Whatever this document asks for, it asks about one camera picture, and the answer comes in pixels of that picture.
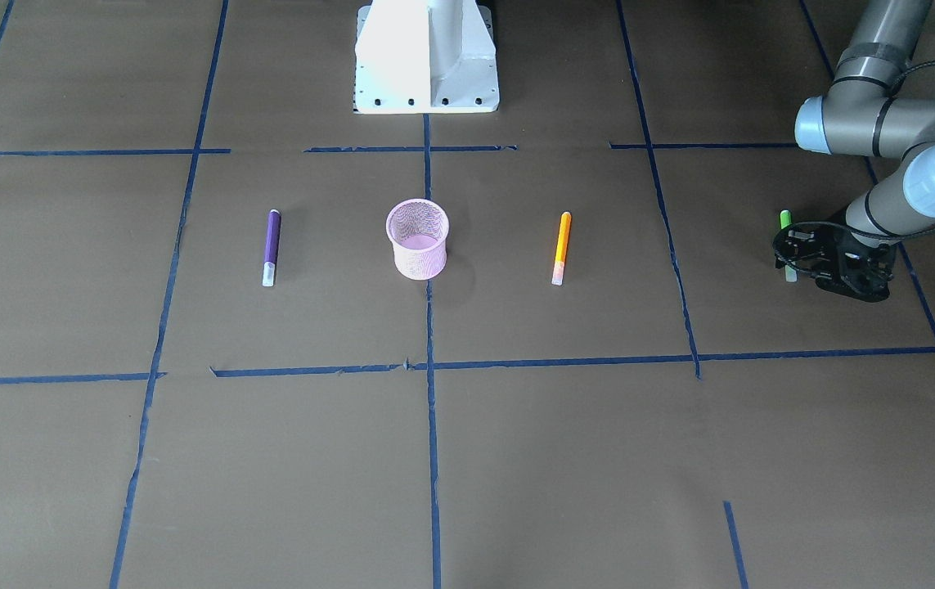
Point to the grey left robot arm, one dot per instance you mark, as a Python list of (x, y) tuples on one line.
[(863, 114)]

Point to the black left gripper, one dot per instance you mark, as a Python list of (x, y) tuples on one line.
[(833, 243)]

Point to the pink mesh pen holder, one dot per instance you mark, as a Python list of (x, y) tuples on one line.
[(417, 230)]

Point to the orange highlighter pen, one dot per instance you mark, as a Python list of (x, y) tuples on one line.
[(561, 248)]

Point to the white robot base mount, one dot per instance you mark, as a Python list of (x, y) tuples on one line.
[(425, 57)]

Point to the purple highlighter pen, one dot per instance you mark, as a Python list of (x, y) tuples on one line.
[(271, 248)]

